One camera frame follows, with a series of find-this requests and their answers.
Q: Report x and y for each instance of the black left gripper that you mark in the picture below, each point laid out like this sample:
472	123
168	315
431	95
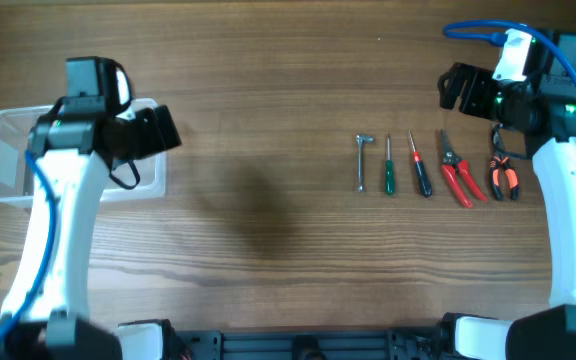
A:
159	133

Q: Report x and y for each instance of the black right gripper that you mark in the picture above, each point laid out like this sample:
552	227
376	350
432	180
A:
479	80

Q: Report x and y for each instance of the orange black needle-nose pliers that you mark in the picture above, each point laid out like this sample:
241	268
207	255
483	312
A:
500	165

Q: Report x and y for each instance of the clear plastic container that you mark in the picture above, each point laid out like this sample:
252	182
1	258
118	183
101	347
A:
16	181

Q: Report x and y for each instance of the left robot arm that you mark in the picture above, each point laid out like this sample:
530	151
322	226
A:
72	152

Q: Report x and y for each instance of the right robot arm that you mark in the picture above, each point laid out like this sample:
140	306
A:
532	91

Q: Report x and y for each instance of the silver L-shaped socket wrench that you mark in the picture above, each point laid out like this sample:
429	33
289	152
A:
361	140

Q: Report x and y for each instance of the red handled snips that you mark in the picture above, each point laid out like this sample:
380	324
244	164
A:
454	167

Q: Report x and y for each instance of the black red handled screwdriver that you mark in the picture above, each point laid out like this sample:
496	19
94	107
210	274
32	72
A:
424	183

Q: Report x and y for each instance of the green handled screwdriver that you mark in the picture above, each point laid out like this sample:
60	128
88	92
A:
390	185

